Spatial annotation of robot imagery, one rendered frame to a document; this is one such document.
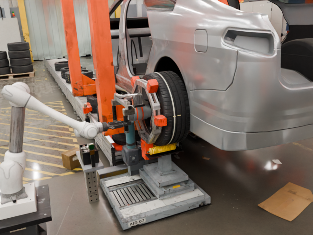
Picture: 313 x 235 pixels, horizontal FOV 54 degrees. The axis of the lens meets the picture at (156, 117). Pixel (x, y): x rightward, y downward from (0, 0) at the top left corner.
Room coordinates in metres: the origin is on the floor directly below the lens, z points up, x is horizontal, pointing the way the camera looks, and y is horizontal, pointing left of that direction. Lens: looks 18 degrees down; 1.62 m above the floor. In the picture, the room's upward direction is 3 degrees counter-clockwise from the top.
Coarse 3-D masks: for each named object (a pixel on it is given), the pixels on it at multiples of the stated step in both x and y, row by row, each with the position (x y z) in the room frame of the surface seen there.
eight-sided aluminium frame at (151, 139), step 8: (136, 80) 2.66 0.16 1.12; (144, 80) 2.63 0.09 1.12; (136, 88) 2.72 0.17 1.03; (144, 88) 2.48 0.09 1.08; (152, 96) 2.45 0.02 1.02; (152, 104) 2.35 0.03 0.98; (152, 112) 2.35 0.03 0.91; (152, 120) 2.36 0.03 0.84; (152, 128) 2.36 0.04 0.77; (160, 128) 2.35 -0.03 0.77; (144, 136) 2.57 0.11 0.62; (152, 136) 2.38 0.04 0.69
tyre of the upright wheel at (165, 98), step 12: (168, 72) 2.64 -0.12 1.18; (168, 84) 2.46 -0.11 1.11; (180, 84) 2.49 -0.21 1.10; (168, 96) 2.39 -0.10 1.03; (180, 96) 2.41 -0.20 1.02; (168, 108) 2.33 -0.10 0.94; (180, 108) 2.38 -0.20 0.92; (168, 120) 2.32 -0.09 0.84; (180, 120) 2.36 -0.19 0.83; (168, 132) 2.34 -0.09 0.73; (180, 132) 2.40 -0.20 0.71; (156, 144) 2.52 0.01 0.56; (168, 144) 2.50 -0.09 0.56
